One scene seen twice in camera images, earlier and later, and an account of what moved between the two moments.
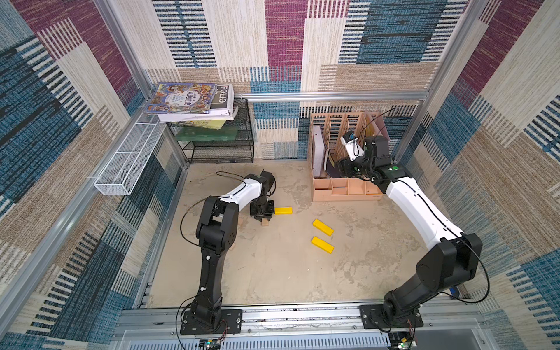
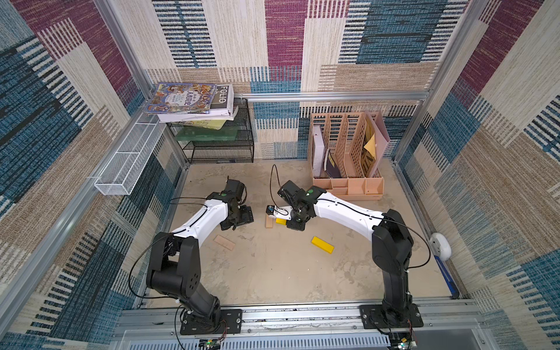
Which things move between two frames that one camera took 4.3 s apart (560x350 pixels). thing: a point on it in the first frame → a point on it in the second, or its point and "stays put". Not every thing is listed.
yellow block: [322, 244] stays put
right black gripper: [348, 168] → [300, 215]
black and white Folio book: [222, 109] stays put
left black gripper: [268, 214] → [246, 217]
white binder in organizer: [318, 151] stays put
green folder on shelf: [206, 134] stays put
